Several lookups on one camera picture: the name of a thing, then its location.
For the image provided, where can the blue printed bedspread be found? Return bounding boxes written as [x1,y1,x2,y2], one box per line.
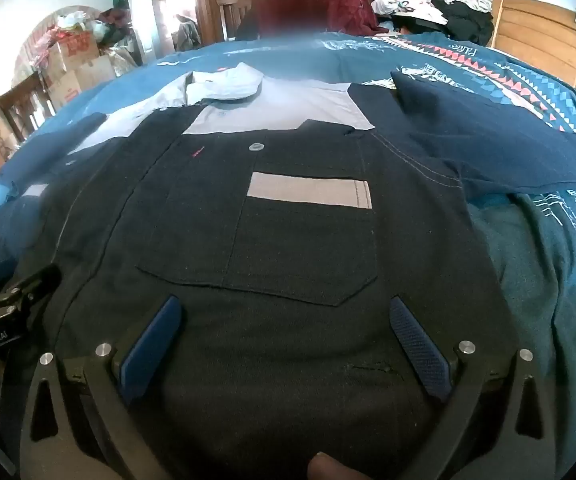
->
[0,30,576,480]

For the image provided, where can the brown wooden chair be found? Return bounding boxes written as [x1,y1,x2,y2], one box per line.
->
[215,0,259,43]

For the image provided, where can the red printed cardboard box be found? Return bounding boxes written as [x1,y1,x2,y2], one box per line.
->
[50,32,100,73]

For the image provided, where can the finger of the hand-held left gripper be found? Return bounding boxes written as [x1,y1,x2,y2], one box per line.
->
[0,264,64,311]

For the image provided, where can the pile of mixed clothes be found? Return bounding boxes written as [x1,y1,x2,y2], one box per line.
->
[363,0,496,46]

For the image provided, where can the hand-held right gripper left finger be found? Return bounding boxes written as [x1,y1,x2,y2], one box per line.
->
[20,295,186,480]

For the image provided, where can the person's right hand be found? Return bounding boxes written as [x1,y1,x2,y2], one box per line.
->
[308,451,363,480]

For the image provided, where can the dark red cloth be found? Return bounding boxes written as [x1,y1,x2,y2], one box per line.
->
[255,0,381,41]

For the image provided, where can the navy and grey polo shirt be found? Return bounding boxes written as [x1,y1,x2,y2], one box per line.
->
[0,62,576,480]

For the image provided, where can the plain cardboard box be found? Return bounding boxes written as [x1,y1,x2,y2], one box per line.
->
[80,55,119,92]

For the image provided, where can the light wooden headboard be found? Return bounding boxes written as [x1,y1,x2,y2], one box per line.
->
[488,0,576,106]

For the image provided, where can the dark wooden chair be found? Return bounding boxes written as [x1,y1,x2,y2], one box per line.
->
[0,72,51,143]

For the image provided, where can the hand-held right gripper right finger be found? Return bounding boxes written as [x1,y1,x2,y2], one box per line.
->
[389,296,558,480]

